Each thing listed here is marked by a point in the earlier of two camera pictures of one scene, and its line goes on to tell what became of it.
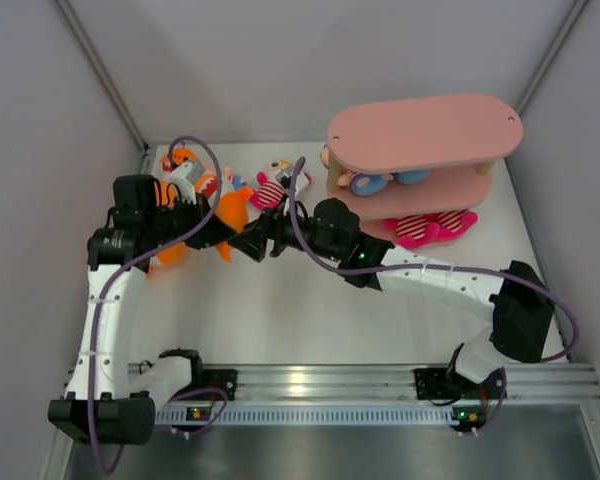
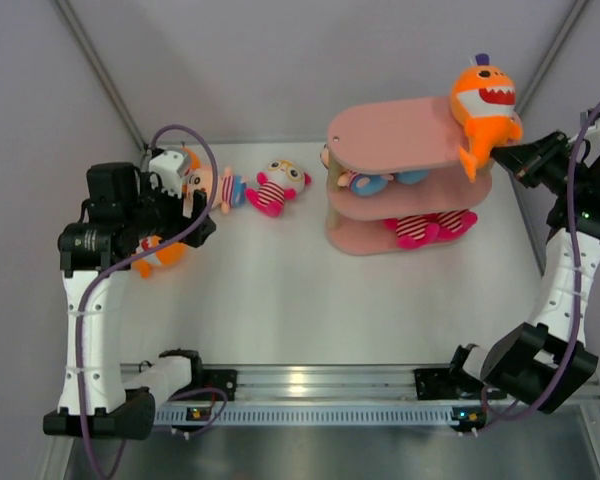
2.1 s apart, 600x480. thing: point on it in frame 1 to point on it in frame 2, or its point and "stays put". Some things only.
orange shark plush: (231, 209) to (484, 98)
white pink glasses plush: (269, 192) stays put
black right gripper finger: (252, 244) to (524, 161)
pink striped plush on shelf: (413, 231) stays put
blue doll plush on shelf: (366, 185) stays put
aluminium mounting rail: (525, 384) stays put
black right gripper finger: (262, 227) to (522, 155)
